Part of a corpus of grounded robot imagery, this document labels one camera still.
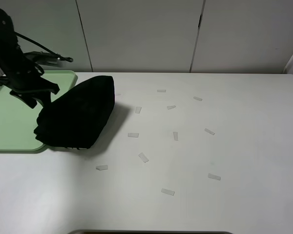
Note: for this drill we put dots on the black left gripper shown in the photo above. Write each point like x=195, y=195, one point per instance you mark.
x=30, y=87

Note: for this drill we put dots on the black short sleeve t-shirt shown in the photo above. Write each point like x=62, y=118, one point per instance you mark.
x=76, y=119

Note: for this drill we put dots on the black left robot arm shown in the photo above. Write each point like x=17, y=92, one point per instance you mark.
x=12, y=57

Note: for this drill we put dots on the light green plastic tray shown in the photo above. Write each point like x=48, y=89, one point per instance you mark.
x=17, y=124

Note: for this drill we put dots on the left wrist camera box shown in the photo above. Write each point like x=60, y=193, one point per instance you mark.
x=43, y=58

